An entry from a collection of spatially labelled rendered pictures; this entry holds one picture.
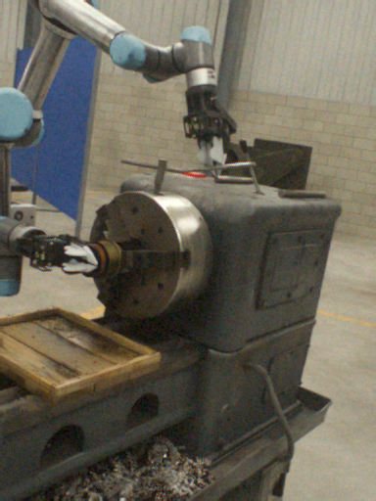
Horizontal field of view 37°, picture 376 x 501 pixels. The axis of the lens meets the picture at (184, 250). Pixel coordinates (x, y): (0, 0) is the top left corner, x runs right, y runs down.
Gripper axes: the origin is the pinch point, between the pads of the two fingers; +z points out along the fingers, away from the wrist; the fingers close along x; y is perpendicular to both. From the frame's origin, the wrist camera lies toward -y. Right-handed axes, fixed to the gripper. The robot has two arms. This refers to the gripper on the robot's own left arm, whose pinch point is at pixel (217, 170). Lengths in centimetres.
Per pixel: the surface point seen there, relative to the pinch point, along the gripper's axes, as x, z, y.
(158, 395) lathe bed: -13, 52, 18
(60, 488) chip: -27, 68, 40
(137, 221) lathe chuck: -13.5, 10.4, 17.3
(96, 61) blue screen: -332, -195, -301
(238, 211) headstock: 4.8, 11.1, 0.9
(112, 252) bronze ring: -12.9, 17.3, 27.7
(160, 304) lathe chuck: -9.8, 30.7, 17.3
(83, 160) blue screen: -372, -98, -302
